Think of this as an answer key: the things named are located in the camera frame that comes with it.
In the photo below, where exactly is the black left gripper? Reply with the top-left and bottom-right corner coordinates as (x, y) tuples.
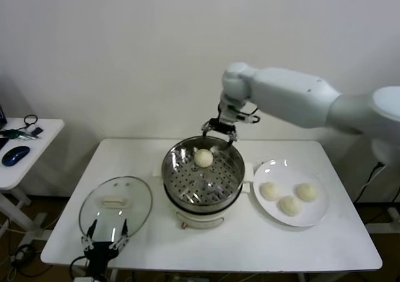
(81, 218), (129, 261)

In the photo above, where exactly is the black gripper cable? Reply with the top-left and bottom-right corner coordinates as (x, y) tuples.
(237, 106), (261, 123)
(69, 255), (90, 276)

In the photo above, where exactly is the round glass pot lid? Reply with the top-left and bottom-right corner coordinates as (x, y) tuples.
(77, 176), (153, 241)

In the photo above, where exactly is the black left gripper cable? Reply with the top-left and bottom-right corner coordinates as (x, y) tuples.
(69, 255), (90, 276)

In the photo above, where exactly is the black cable with adapter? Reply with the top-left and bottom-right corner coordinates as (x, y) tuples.
(352, 161), (385, 204)

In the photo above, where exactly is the white round plate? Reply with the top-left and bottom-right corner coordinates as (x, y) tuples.
(251, 159), (329, 228)

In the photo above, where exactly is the white side table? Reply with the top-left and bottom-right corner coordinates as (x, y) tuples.
(0, 118), (66, 242)

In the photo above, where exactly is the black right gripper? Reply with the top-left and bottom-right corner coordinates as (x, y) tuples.
(201, 102), (242, 152)

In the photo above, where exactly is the green key bunch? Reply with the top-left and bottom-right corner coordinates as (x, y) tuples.
(0, 128), (40, 141)

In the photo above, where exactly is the cream electric pot base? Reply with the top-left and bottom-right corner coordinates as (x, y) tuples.
(164, 181), (252, 231)

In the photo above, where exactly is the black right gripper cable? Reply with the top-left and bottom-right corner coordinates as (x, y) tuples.
(237, 106), (261, 123)

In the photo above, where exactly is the blue computer mouse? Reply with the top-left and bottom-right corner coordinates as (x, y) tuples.
(1, 146), (31, 167)

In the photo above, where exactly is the white steamed baozi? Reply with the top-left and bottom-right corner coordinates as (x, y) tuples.
(295, 182), (319, 202)
(194, 148), (214, 168)
(259, 181), (282, 201)
(277, 194), (303, 216)

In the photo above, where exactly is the black looped cord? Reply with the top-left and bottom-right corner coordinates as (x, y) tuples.
(12, 115), (39, 133)

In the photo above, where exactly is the perforated steel steamer basket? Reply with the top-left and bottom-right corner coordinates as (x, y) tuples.
(152, 135), (254, 206)

